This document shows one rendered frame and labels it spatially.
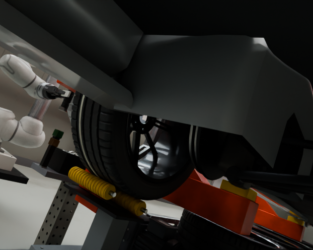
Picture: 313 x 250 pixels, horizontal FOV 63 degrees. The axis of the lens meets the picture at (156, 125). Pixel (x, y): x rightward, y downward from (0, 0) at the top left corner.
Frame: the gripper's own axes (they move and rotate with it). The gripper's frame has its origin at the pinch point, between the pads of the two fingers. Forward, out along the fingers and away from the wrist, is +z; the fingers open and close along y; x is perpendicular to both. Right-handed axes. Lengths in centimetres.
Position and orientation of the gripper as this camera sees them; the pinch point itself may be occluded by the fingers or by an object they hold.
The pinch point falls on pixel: (69, 95)
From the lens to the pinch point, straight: 131.6
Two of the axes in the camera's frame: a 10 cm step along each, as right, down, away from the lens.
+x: 3.6, -9.2, 1.7
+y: -5.6, -3.6, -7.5
